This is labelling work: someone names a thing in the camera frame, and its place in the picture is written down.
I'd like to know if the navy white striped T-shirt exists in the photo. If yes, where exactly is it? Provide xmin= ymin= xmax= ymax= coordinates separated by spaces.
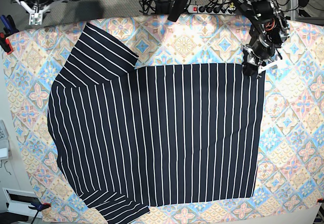
xmin=47 ymin=23 xmax=264 ymax=223

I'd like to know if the black mount post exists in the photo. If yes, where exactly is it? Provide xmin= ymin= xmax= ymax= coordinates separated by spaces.
xmin=168 ymin=0 xmax=188 ymax=22

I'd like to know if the patterned tile tablecloth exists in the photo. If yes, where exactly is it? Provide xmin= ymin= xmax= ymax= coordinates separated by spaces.
xmin=1 ymin=15 xmax=323 ymax=223

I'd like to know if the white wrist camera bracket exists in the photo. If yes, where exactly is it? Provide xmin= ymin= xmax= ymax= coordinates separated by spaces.
xmin=257 ymin=60 xmax=280 ymax=79

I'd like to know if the white device left edge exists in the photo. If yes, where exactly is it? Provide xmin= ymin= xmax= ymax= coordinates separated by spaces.
xmin=0 ymin=119 xmax=10 ymax=160

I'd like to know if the orange black clamp upper left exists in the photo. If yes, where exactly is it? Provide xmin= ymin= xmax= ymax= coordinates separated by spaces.
xmin=1 ymin=15 xmax=19 ymax=55

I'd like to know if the white power strip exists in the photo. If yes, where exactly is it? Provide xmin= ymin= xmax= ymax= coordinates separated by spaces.
xmin=187 ymin=4 xmax=236 ymax=15

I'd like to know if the blue orange clamp lower left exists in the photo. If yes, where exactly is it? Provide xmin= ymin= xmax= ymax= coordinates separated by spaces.
xmin=28 ymin=202 xmax=51 ymax=211

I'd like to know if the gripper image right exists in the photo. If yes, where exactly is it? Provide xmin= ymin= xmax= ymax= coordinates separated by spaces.
xmin=242 ymin=35 xmax=278 ymax=76

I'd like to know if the white box lower left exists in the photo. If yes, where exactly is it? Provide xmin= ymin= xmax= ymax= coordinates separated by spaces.
xmin=2 ymin=188 xmax=39 ymax=217

